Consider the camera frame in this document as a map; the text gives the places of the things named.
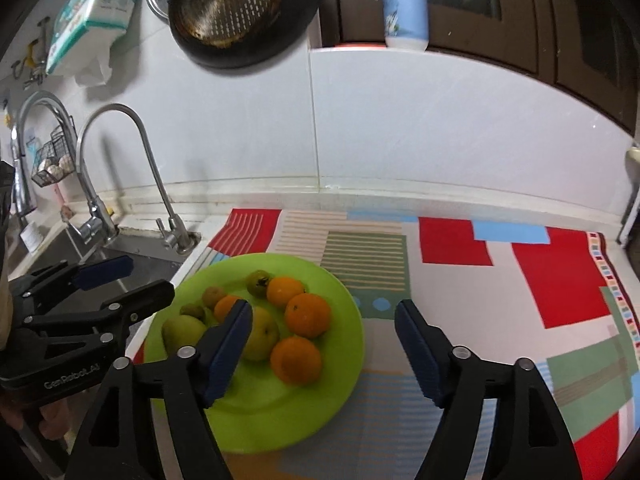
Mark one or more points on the green pear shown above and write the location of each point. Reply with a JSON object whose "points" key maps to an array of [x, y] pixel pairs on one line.
{"points": [[182, 332]]}

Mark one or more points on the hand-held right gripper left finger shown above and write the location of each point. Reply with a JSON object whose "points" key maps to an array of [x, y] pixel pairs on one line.
{"points": [[227, 352]]}

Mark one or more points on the red flat strip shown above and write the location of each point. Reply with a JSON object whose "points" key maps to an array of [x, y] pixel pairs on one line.
{"points": [[360, 46]]}

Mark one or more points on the colourful patchwork mat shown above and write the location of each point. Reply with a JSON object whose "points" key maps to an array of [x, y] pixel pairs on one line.
{"points": [[550, 280]]}

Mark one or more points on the small orange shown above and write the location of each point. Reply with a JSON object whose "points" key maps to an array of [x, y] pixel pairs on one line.
{"points": [[225, 307]]}

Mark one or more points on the person's left hand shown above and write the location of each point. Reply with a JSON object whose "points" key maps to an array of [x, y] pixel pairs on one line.
{"points": [[52, 417]]}

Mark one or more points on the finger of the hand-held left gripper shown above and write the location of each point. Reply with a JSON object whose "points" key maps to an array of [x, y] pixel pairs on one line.
{"points": [[145, 297], [105, 269]]}

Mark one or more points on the metal wall hook rack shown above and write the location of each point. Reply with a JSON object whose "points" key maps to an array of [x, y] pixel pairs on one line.
{"points": [[35, 60]]}

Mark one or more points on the steel sink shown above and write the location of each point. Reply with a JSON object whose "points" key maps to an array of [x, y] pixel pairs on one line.
{"points": [[150, 265]]}

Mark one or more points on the garlic bulb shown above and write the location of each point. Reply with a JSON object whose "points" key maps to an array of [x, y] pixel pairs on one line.
{"points": [[46, 164], [65, 161], [56, 174]]}

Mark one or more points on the round yellow-green pear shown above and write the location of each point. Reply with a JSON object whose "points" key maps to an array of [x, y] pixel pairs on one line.
{"points": [[262, 335]]}

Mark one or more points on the brown window frame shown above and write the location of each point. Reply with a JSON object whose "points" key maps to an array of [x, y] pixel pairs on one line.
{"points": [[540, 25]]}

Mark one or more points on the round steel steamer tray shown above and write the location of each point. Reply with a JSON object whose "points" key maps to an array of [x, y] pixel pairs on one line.
{"points": [[152, 4]]}

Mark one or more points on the white cup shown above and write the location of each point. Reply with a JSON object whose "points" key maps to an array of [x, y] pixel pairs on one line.
{"points": [[31, 236]]}

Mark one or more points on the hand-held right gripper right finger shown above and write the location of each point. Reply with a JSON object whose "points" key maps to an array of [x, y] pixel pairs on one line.
{"points": [[422, 357]]}

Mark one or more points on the black frying pan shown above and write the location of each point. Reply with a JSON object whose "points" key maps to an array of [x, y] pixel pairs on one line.
{"points": [[295, 30]]}

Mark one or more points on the small green fruit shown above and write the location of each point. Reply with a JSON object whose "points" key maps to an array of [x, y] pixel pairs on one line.
{"points": [[192, 311], [212, 296]]}

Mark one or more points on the chrome pull-out faucet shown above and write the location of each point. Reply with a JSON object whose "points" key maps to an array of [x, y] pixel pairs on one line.
{"points": [[95, 210]]}

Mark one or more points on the small green persimmon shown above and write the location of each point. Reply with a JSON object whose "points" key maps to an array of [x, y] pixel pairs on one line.
{"points": [[259, 282]]}

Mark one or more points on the tissue pack in bag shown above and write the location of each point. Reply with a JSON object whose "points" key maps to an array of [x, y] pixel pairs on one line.
{"points": [[95, 5]]}

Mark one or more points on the green plate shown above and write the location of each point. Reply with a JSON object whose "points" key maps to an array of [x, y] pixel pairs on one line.
{"points": [[280, 410]]}

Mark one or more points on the white pump bottle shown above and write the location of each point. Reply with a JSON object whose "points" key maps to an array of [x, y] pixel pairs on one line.
{"points": [[405, 5]]}

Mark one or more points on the thin gooseneck faucet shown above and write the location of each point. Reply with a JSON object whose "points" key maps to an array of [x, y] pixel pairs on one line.
{"points": [[155, 175]]}

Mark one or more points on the white plastic fitting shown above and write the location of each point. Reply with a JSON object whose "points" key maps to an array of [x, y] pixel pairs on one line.
{"points": [[634, 156]]}

